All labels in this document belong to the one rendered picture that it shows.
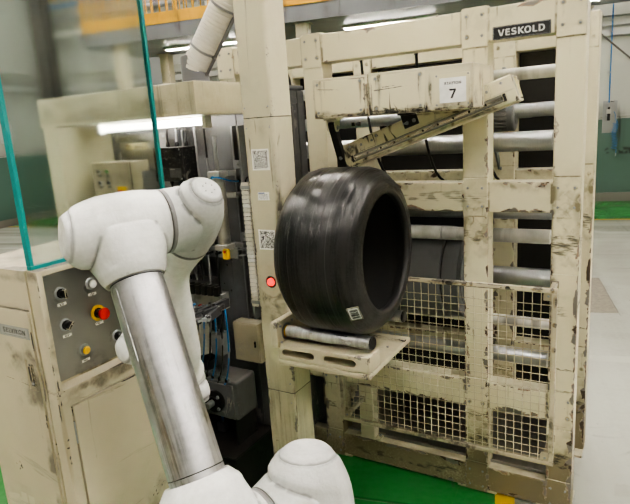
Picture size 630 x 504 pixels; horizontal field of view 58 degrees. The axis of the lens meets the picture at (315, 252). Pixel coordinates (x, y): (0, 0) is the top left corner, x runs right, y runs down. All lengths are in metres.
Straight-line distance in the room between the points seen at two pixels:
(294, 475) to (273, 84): 1.35
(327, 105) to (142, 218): 1.23
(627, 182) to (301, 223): 9.72
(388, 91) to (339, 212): 0.54
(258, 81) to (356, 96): 0.36
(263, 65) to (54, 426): 1.32
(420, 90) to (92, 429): 1.53
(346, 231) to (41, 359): 0.98
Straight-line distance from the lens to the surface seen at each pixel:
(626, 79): 11.21
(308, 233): 1.77
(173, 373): 1.05
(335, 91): 2.18
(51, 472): 2.07
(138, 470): 2.17
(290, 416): 2.30
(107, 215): 1.10
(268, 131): 2.02
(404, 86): 2.07
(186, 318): 1.43
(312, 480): 1.09
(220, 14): 2.53
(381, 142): 2.25
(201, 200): 1.14
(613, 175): 11.17
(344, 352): 1.95
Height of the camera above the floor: 1.61
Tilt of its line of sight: 12 degrees down
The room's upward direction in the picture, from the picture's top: 4 degrees counter-clockwise
